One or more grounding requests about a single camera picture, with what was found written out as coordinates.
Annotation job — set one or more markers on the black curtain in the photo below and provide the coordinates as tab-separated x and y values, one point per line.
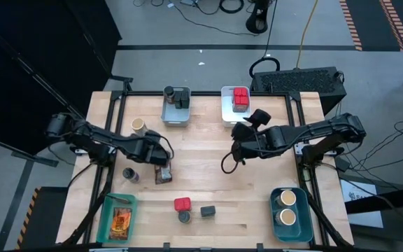
30	52

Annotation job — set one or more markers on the black power adapter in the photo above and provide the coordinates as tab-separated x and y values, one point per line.
342	163

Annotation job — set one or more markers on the turmeric jar orange label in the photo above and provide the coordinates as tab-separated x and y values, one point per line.
184	217

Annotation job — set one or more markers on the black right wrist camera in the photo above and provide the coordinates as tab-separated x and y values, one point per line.
260	117

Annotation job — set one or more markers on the black computer case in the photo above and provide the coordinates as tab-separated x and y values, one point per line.
299	82

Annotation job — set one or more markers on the grey plastic bin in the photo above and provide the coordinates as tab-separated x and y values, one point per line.
173	117

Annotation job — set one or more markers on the white plastic bin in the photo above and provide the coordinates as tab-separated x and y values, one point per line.
227	115

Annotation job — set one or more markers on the brown spice jar black lid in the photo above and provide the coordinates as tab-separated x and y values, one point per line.
169	95

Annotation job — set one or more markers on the black hazard-striped floor mat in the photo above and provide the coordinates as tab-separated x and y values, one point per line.
369	21
47	217

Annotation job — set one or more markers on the paper cup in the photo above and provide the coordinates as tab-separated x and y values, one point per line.
286	198

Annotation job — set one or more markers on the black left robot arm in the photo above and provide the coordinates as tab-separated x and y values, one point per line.
93	138

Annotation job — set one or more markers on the white paper sign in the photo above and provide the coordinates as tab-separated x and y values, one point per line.
359	196

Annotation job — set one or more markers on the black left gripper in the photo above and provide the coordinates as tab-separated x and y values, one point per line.
156	150

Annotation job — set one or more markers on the black floor stand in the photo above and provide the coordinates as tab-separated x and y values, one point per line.
257	21

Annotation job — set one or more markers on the green plastic bin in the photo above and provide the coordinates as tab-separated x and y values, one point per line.
101	224

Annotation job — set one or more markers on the black rig floor beam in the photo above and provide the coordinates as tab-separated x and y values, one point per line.
390	199

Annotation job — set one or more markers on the blue plastic bin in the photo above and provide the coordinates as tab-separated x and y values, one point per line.
304	224

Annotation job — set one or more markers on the red-lidded smoked paprika tin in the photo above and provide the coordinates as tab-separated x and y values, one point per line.
240	91
242	103
182	204

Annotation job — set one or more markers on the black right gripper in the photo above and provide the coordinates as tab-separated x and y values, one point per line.
261	140

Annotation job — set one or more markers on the black table frame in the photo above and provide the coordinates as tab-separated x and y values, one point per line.
205	93

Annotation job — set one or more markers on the purple-label spice jar black lid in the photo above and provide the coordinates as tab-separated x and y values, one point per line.
131	174

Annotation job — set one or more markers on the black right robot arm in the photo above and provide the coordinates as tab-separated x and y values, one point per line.
327	129

